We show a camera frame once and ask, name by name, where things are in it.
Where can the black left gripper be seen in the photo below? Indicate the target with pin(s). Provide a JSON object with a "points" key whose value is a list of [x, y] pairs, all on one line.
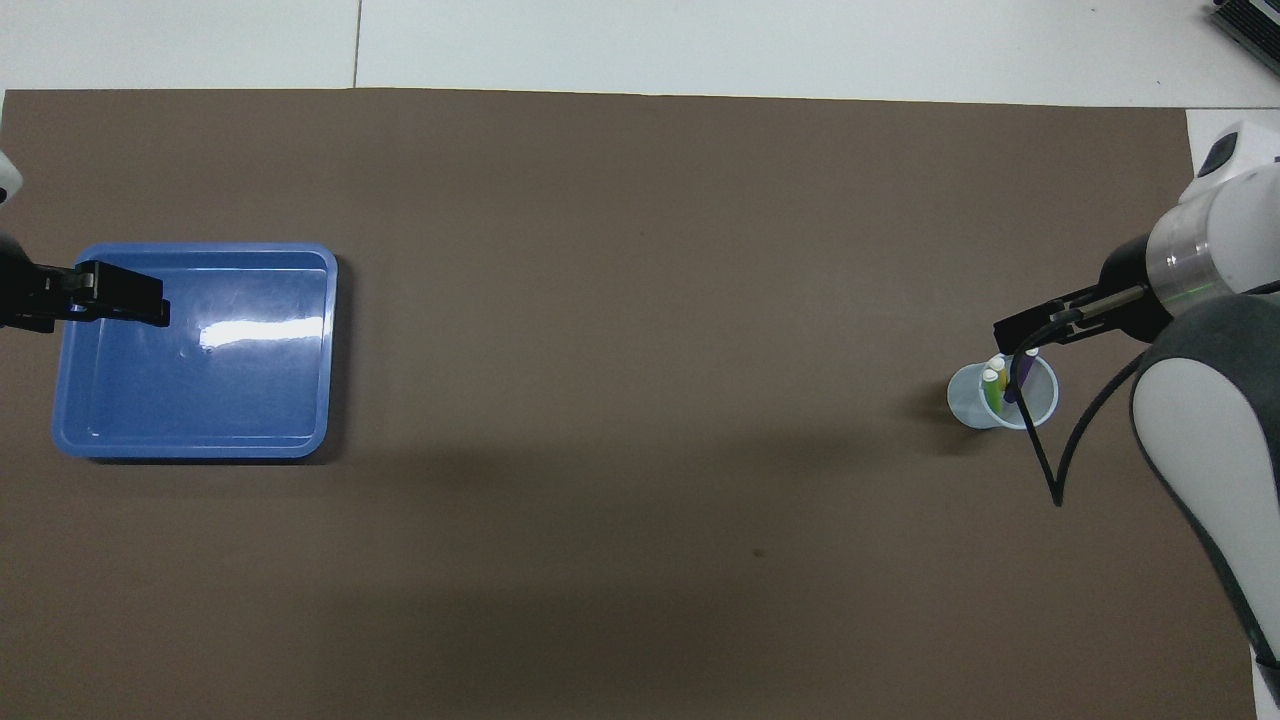
{"points": [[25, 290]]}

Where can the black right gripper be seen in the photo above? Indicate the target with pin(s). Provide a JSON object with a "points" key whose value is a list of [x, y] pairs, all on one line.
{"points": [[1135, 295]]}

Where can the purple pen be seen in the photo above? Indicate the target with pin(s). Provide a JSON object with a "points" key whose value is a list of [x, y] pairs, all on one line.
{"points": [[1018, 380]]}

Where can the yellow pen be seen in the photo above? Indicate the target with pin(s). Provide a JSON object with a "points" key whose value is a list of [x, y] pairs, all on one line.
{"points": [[999, 372]]}

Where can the green pen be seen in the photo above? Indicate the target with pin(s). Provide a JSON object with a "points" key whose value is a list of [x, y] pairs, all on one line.
{"points": [[991, 392]]}

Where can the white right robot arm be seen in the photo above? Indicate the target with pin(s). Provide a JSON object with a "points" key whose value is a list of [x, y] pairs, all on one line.
{"points": [[1215, 400]]}

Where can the translucent plastic cup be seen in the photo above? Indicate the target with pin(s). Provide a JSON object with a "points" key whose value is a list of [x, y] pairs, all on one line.
{"points": [[962, 402]]}

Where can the blue plastic tray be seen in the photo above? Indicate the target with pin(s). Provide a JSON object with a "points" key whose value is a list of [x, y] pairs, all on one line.
{"points": [[200, 400]]}

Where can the dark ribbed device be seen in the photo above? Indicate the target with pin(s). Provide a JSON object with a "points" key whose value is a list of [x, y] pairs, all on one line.
{"points": [[1250, 25]]}

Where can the brown table mat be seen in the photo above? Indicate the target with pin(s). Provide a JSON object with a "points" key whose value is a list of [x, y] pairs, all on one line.
{"points": [[640, 300]]}

